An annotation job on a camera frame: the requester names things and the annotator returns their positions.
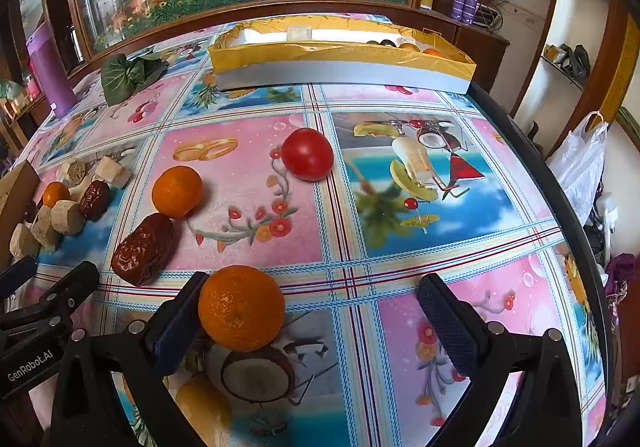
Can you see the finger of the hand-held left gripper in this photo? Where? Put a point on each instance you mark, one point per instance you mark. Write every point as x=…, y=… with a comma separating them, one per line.
x=75, y=287
x=17, y=273

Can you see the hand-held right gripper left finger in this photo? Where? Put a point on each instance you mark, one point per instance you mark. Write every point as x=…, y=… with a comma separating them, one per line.
x=172, y=327

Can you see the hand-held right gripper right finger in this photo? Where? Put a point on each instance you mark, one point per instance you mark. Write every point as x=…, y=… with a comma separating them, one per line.
x=447, y=322

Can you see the large orange tangerine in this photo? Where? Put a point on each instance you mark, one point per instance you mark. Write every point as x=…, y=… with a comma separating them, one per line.
x=241, y=308

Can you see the brown cardboard box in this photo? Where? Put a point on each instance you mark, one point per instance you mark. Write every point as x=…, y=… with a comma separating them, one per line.
x=15, y=197

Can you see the large red date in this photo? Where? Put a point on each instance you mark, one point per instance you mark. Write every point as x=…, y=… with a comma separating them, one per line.
x=142, y=249

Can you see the small red date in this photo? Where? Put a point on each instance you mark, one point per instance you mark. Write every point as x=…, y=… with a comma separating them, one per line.
x=95, y=199

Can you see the red tomato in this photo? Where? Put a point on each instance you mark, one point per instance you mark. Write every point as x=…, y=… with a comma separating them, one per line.
x=307, y=153

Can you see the yellow-lined white box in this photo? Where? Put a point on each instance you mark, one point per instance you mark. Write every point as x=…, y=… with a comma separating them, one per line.
x=345, y=64

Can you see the small orange tangerine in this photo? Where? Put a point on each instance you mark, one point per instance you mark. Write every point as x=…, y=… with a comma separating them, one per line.
x=56, y=193

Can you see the green-topped pastry piece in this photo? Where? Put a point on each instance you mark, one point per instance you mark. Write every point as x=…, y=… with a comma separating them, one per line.
x=76, y=170

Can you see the white pastry block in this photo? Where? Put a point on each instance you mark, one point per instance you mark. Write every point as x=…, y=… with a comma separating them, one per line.
x=112, y=172

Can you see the printed fruit tablecloth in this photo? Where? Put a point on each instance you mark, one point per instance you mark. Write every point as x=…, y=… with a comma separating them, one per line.
x=350, y=247

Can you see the purple cloth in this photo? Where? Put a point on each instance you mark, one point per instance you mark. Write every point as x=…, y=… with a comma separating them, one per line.
x=619, y=277

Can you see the purple tumbler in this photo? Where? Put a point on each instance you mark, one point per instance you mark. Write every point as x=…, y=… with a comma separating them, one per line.
x=47, y=72

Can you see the white plastic bag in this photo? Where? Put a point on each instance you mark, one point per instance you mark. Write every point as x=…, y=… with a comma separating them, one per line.
x=580, y=162

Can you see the green leaf vegetable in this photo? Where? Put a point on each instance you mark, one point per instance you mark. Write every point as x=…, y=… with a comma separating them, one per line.
x=130, y=74

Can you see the dark shoes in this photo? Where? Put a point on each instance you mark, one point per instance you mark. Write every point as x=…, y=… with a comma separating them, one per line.
x=572, y=57

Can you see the clear plastic cup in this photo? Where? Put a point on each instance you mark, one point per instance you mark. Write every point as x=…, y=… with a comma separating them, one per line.
x=300, y=33

